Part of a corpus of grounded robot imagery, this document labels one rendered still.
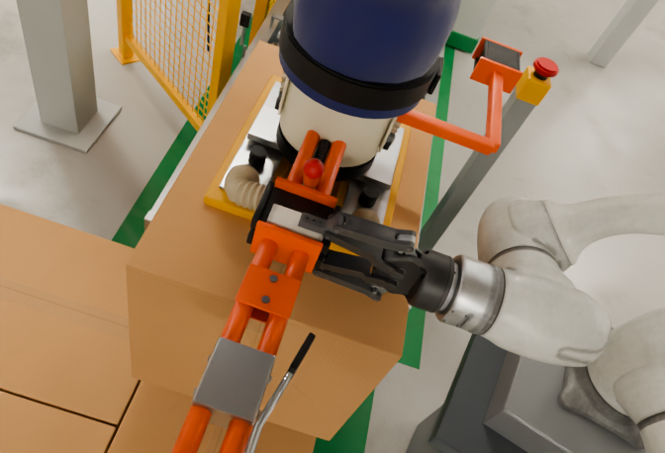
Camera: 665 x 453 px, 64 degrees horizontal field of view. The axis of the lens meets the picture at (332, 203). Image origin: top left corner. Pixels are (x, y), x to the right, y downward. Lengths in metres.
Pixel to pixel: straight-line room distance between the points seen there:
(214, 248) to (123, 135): 1.67
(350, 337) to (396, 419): 1.20
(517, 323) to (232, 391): 0.34
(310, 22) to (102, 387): 0.88
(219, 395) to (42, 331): 0.83
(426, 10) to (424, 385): 1.57
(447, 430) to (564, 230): 0.51
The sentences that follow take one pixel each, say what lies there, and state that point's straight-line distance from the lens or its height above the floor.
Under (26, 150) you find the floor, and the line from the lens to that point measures 2.40.
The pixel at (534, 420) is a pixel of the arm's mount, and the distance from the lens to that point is 1.14.
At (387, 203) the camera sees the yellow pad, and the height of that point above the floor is 1.09.
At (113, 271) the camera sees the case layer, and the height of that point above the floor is 0.54.
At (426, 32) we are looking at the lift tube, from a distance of 0.68.
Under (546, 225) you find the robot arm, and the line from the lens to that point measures 0.80.
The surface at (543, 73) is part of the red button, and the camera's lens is 1.56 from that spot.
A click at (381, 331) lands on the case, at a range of 0.78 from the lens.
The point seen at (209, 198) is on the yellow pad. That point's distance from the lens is 0.83.
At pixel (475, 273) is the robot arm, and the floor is 1.24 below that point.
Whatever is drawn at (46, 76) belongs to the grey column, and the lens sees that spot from 2.29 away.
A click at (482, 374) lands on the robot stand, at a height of 0.75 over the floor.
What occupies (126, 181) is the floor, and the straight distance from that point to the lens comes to 2.26.
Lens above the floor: 1.73
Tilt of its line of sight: 48 degrees down
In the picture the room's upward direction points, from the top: 23 degrees clockwise
